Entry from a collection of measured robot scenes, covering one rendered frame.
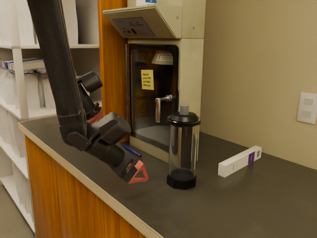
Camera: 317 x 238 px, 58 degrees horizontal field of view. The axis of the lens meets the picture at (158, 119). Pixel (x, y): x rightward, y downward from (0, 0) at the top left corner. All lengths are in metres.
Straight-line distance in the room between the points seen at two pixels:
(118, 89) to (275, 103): 0.67
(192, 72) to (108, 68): 0.39
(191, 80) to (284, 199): 0.49
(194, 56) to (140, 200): 0.52
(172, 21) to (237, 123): 0.65
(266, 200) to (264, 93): 0.52
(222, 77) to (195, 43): 0.43
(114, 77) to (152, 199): 0.59
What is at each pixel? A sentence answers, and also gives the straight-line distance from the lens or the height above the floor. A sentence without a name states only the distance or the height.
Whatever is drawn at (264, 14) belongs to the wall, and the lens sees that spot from 1.32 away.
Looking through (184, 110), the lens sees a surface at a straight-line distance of 0.90.
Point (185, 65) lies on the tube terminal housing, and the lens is 1.02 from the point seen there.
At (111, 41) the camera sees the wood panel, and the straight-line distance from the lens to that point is 1.26.
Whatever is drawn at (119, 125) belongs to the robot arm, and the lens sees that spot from 0.72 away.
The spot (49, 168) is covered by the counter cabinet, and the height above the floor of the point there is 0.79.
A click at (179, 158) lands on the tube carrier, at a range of 0.92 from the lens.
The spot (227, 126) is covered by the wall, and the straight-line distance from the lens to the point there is 1.45.
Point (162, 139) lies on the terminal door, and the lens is 1.11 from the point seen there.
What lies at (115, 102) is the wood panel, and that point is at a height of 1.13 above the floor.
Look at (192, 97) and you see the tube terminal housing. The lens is 1.07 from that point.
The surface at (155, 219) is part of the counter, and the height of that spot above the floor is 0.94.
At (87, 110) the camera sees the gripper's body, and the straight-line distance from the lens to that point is 1.14.
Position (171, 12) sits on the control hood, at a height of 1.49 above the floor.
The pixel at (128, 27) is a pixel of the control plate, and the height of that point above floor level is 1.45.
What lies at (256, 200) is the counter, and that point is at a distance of 0.95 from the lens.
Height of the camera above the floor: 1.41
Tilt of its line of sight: 16 degrees down
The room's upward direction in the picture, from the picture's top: 1 degrees clockwise
